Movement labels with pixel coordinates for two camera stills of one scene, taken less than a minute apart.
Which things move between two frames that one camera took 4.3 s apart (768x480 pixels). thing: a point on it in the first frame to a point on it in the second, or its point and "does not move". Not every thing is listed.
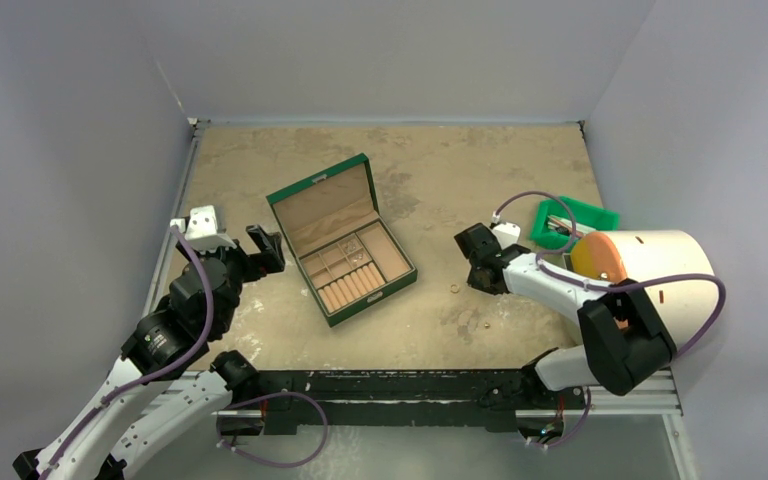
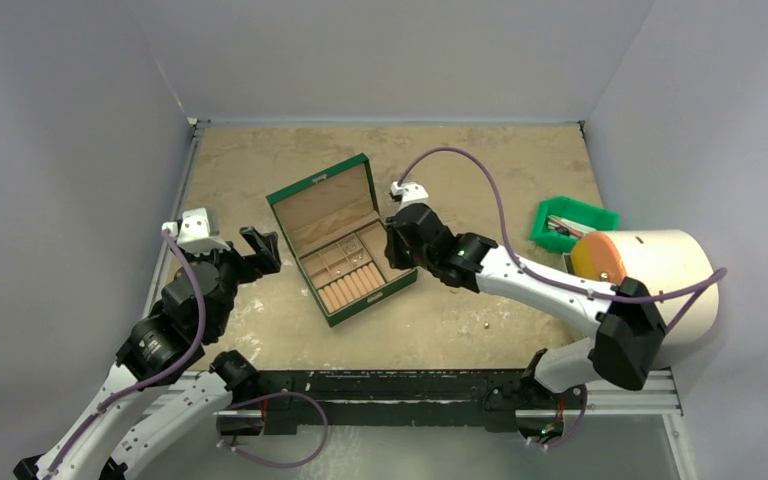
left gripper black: [257, 265] does not move
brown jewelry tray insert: [354, 265] does not move
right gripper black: [481, 252] to [400, 238]
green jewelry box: [347, 256] does not move
